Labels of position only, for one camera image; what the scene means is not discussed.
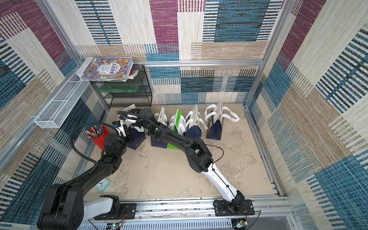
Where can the colourful picture book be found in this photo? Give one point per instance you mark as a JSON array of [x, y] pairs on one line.
[[107, 69]]

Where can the white wire basket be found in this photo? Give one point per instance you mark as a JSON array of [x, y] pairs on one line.
[[58, 109]]

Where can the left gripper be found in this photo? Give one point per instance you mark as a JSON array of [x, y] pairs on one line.
[[129, 134]]

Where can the black wire mesh shelf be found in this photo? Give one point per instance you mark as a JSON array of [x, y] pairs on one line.
[[142, 98]]

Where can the square mint alarm clock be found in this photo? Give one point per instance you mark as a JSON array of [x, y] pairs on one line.
[[103, 184]]

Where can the pencils in red cup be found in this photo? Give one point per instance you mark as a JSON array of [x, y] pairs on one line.
[[96, 131]]

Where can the green white takeout bag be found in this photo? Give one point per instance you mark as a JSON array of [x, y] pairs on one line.
[[177, 123]]

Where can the green tray on shelf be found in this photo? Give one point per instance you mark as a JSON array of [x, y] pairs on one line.
[[119, 88]]

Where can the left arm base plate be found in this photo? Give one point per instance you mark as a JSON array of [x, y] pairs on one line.
[[119, 210]]

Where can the red plastic cup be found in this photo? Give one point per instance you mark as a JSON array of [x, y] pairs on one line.
[[100, 141]]

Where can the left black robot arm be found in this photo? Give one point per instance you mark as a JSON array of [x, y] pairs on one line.
[[64, 207]]

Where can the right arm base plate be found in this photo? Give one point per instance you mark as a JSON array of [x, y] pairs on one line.
[[224, 208]]

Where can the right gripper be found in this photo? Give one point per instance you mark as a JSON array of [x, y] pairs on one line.
[[141, 116]]

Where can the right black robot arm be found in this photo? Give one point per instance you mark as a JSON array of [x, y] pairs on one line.
[[197, 153]]

